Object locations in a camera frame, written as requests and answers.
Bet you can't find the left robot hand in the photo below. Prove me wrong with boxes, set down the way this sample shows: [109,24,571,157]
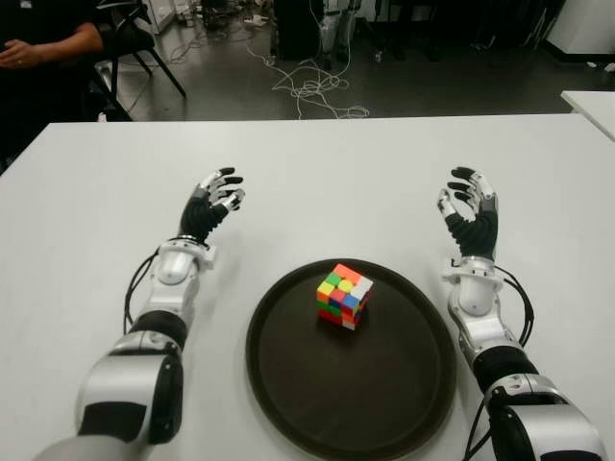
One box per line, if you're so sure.
[179,166,246,246]

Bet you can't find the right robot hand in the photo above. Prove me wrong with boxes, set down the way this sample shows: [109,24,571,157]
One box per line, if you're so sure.
[435,165,501,263]

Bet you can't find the colourful Rubik's cube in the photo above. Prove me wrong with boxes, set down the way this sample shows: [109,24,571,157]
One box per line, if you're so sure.
[315,262,375,331]

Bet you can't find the dark brown round plate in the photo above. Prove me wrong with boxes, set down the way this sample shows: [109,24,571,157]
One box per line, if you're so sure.
[244,257,457,461]

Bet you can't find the white side table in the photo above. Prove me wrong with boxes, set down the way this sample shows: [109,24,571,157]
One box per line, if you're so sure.
[560,89,615,143]

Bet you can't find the black chair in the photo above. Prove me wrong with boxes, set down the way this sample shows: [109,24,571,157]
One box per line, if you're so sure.
[90,0,187,121]

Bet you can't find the black wheeled stand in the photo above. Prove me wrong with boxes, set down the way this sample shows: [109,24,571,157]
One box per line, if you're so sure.
[362,0,448,62]

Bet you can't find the glass display cabinet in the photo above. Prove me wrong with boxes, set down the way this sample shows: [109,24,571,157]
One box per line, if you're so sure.
[143,0,203,35]

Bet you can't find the black cabinet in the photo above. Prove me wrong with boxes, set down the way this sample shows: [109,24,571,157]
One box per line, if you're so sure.
[272,0,324,61]

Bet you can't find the white pillar black base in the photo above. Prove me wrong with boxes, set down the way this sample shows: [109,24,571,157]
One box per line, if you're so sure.
[545,0,615,62]

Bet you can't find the seated person black shirt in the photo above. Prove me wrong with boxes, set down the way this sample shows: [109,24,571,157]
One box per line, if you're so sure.
[0,0,121,164]

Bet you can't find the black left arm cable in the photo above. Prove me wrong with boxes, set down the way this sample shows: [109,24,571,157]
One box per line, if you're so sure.
[123,249,162,332]

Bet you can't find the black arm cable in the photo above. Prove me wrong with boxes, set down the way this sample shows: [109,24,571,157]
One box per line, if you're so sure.
[123,249,162,332]
[497,267,535,347]

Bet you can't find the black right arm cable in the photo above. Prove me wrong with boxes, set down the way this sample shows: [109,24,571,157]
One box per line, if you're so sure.
[497,267,535,347]

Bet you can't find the tangled white floor cable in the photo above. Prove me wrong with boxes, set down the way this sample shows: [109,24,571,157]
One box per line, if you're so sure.
[244,37,371,120]

